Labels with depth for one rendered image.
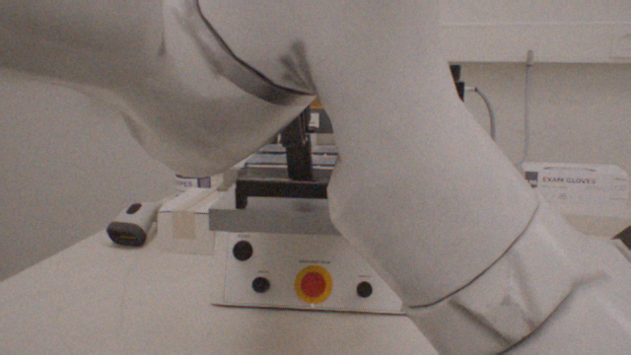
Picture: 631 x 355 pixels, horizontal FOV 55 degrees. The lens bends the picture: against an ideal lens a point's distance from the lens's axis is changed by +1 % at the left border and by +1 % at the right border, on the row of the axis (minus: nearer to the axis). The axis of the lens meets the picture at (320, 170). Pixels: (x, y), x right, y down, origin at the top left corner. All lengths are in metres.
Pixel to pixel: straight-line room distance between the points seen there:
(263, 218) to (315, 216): 0.07
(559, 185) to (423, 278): 1.17
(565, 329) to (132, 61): 0.26
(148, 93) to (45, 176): 1.93
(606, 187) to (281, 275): 0.84
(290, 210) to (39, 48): 0.51
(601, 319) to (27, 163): 2.08
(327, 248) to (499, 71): 0.88
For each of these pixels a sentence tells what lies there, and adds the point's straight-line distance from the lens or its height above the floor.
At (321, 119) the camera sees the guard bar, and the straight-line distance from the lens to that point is 1.08.
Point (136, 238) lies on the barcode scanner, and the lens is 1.32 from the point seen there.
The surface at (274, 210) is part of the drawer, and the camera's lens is 0.75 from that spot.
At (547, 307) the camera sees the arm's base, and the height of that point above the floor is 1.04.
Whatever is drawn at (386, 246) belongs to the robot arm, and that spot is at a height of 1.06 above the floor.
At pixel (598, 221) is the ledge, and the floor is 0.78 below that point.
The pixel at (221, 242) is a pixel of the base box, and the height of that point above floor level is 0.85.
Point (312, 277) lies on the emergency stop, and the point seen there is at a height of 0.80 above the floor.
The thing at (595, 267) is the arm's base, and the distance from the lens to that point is 0.38.
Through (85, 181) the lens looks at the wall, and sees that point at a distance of 2.16.
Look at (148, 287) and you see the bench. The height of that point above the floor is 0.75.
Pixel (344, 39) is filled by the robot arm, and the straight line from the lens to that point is 0.32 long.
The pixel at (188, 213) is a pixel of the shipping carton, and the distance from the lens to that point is 1.23.
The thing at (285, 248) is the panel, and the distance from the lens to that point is 1.00.
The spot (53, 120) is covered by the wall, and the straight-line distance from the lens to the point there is 2.18.
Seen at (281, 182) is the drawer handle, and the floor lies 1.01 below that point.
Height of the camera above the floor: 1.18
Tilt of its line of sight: 13 degrees down
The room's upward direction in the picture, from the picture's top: straight up
